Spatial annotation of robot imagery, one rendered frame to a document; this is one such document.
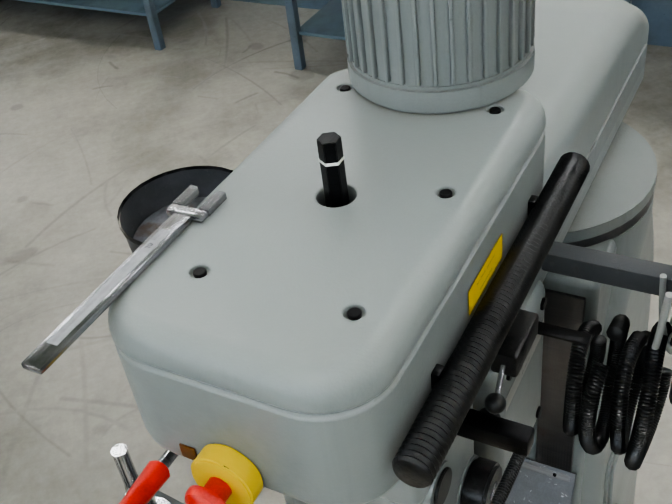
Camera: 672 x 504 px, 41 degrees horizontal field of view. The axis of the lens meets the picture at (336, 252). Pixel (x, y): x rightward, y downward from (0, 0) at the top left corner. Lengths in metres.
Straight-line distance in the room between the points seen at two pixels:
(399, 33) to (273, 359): 0.37
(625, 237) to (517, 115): 0.50
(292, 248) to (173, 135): 4.12
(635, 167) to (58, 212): 3.43
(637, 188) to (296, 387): 0.85
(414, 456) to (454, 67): 0.39
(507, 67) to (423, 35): 0.10
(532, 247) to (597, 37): 0.56
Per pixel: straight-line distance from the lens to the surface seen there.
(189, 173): 3.35
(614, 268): 1.13
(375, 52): 0.91
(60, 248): 4.24
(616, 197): 1.37
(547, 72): 1.27
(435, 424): 0.71
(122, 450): 1.40
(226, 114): 4.95
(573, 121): 1.20
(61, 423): 3.41
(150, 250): 0.78
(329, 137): 0.78
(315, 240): 0.76
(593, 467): 1.58
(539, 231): 0.89
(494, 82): 0.92
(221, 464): 0.74
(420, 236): 0.75
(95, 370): 3.55
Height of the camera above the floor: 2.35
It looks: 38 degrees down
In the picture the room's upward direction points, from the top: 8 degrees counter-clockwise
